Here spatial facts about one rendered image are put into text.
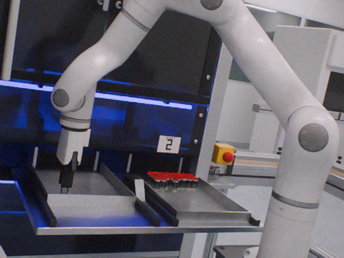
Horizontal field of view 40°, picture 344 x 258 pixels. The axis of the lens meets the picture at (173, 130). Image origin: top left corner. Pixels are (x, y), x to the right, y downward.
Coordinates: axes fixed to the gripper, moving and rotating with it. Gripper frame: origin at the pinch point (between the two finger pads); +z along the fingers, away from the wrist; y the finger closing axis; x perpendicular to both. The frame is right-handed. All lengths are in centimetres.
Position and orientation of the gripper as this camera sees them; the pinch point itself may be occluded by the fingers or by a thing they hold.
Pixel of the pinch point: (66, 178)
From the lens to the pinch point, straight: 139.3
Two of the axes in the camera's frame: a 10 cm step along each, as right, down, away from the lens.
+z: -1.9, 9.7, 1.8
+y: 4.3, 2.5, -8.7
